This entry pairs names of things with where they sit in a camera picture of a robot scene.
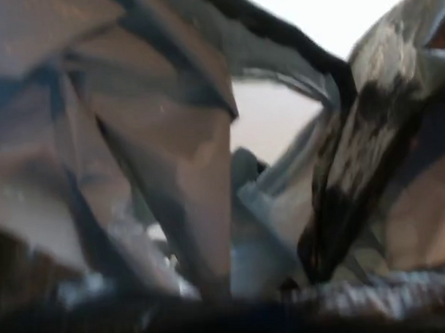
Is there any black Under Armour plastic bag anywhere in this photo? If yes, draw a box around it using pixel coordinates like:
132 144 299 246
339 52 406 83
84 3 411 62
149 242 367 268
0 0 445 333

